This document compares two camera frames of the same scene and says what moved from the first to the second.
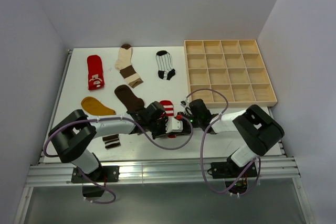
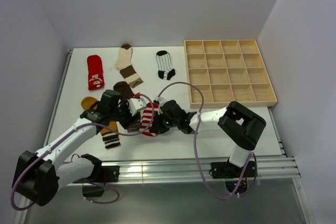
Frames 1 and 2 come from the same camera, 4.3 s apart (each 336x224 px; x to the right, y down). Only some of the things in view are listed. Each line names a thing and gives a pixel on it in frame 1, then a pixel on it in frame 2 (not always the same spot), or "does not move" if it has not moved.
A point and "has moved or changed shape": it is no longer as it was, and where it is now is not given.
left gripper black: (154, 135) to (130, 119)
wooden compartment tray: (228, 73) does not move
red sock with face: (95, 77) does not move
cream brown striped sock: (124, 64) does not move
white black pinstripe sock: (165, 63) does not move
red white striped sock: (168, 106) has moved or changed shape
